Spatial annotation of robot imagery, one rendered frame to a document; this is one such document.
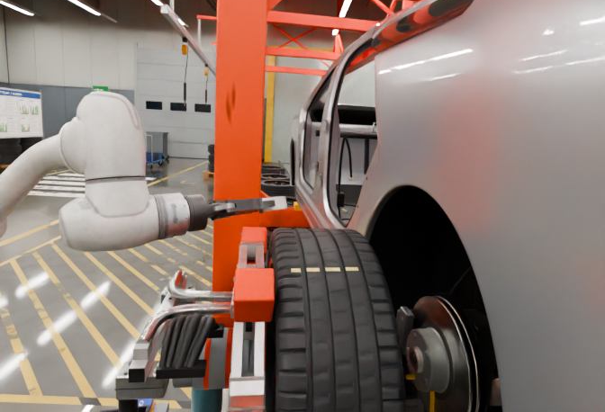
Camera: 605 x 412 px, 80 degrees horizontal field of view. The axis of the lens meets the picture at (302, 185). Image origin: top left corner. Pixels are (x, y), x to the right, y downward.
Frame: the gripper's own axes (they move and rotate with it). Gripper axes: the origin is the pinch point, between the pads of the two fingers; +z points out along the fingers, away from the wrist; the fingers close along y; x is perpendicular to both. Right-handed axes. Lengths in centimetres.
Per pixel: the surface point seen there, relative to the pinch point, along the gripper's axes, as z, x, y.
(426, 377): 32, -49, 6
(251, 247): -0.3, -9.4, -15.1
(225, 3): 6, 68, -21
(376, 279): 12.6, -20.0, 16.6
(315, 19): 347, 361, -387
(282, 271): -4.1, -14.9, 7.5
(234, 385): -17.4, -32.7, 7.5
